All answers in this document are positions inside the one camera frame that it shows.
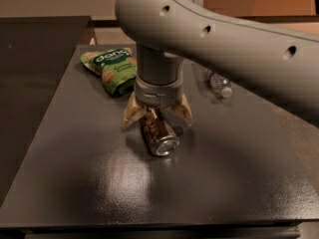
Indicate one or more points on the orange soda can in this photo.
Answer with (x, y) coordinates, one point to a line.
(158, 133)

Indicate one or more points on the clear plastic water bottle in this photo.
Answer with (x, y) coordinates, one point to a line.
(221, 86)

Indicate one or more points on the dark side table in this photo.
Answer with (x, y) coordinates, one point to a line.
(34, 54)

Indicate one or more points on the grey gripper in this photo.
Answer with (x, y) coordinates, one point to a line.
(158, 94)

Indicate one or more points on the green snack bag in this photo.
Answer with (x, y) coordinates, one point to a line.
(116, 67)

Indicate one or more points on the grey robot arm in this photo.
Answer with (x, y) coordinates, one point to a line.
(280, 65)

